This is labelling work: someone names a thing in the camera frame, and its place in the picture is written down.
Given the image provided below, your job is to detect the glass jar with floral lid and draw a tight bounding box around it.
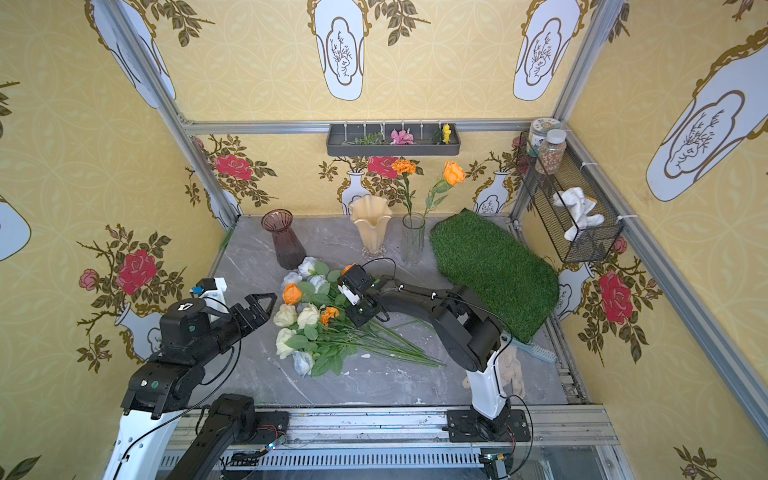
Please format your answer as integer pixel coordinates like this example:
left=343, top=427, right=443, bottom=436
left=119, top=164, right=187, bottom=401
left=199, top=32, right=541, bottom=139
left=527, top=118, right=562, bottom=156

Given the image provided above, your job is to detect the black wire wall basket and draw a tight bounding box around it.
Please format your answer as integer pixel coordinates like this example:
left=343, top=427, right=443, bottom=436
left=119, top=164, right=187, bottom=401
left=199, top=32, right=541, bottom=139
left=510, top=133, right=624, bottom=264

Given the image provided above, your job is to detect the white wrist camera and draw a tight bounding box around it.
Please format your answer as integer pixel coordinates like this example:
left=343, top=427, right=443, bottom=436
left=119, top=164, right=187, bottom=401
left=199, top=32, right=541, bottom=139
left=339, top=285, right=360, bottom=305
left=190, top=277, right=227, bottom=307

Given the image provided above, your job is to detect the clear glass vase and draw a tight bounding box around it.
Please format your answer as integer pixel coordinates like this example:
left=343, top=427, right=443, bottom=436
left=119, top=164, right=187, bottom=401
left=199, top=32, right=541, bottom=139
left=400, top=213, right=426, bottom=264

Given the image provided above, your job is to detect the yellow flower in planter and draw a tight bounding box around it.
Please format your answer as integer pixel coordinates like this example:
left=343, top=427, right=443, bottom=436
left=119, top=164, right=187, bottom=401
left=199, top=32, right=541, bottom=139
left=439, top=123, right=452, bottom=145

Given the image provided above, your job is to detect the small orange marigold stem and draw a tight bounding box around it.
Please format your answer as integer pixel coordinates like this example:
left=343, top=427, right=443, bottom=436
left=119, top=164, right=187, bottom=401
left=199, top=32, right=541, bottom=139
left=315, top=307, right=444, bottom=369

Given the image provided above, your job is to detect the cream rose upper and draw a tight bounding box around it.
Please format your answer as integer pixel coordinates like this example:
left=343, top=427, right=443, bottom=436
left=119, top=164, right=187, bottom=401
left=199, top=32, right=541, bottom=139
left=297, top=304, right=321, bottom=329

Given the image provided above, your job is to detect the white rose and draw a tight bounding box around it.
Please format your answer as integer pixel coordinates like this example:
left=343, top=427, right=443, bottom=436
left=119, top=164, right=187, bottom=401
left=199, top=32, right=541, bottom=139
left=292, top=351, right=315, bottom=377
left=281, top=271, right=303, bottom=290
left=308, top=275, right=328, bottom=293
left=298, top=256, right=317, bottom=279

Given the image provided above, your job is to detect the beige work glove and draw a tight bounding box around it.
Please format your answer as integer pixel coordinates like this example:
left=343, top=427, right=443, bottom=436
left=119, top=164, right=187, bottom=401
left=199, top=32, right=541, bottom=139
left=496, top=346, right=526, bottom=399

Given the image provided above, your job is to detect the jar with white lid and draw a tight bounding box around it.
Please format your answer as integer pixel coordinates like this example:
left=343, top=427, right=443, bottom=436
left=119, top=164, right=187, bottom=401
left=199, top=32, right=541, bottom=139
left=535, top=129, right=567, bottom=175

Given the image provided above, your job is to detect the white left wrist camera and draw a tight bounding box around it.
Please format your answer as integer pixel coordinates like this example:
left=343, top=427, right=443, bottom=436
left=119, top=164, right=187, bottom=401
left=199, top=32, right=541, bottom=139
left=190, top=277, right=227, bottom=307

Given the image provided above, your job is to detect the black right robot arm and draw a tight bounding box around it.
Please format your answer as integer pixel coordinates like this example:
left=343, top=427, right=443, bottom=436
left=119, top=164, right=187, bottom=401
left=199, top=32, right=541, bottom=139
left=337, top=264, right=533, bottom=443

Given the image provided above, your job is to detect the white rose top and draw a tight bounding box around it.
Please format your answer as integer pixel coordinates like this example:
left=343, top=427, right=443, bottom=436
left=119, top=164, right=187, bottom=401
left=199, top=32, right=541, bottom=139
left=298, top=256, right=317, bottom=279

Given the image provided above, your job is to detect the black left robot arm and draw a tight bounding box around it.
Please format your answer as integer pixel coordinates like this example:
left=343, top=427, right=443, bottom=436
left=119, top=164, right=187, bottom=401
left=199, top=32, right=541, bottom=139
left=104, top=293, right=289, bottom=479

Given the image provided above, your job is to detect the cream ruffled vase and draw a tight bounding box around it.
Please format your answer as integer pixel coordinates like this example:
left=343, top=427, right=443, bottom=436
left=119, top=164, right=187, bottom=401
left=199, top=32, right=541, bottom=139
left=350, top=195, right=393, bottom=257

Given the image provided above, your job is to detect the white cloth figure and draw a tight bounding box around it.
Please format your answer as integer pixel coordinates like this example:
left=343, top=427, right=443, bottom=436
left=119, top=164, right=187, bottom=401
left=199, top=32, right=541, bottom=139
left=552, top=187, right=605, bottom=242

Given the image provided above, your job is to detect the orange rose stem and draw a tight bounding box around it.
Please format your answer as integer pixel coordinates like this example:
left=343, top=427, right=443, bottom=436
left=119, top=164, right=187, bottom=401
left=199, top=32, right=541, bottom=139
left=340, top=263, right=445, bottom=361
left=414, top=161, right=466, bottom=256
left=281, top=283, right=445, bottom=367

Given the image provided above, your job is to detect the grey wall planter shelf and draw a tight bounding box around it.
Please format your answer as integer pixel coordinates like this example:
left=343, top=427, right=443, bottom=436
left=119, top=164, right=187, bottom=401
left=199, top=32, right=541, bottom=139
left=326, top=121, right=462, bottom=157

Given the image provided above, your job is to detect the teal brush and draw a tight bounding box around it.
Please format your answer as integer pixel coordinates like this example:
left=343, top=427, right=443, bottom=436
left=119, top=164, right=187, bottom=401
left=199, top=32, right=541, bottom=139
left=510, top=338, right=557, bottom=365

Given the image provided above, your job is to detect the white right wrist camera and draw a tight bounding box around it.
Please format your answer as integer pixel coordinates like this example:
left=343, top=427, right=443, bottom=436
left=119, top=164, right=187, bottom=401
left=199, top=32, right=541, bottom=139
left=339, top=285, right=360, bottom=305

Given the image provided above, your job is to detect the green artificial grass mat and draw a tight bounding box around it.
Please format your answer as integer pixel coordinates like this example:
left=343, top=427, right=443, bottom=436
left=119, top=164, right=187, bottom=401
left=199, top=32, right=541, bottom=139
left=429, top=210, right=559, bottom=343

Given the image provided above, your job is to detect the orange marigold flower stem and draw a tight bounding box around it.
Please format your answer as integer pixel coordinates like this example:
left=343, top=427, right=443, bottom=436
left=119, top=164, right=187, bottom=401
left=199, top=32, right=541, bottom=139
left=392, top=158, right=416, bottom=216

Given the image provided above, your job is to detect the white rose bottom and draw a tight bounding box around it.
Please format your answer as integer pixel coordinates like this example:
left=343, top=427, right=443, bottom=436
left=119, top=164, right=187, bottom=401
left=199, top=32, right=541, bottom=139
left=292, top=351, right=315, bottom=377

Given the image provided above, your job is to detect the pink flower in planter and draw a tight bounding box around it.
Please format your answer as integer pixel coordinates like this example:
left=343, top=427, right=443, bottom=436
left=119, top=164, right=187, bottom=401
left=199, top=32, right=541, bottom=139
left=391, top=129, right=415, bottom=146

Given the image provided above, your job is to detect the dark purple glass vase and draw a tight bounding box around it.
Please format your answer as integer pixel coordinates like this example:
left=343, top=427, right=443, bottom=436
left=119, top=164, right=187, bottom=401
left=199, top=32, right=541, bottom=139
left=261, top=209, right=306, bottom=270

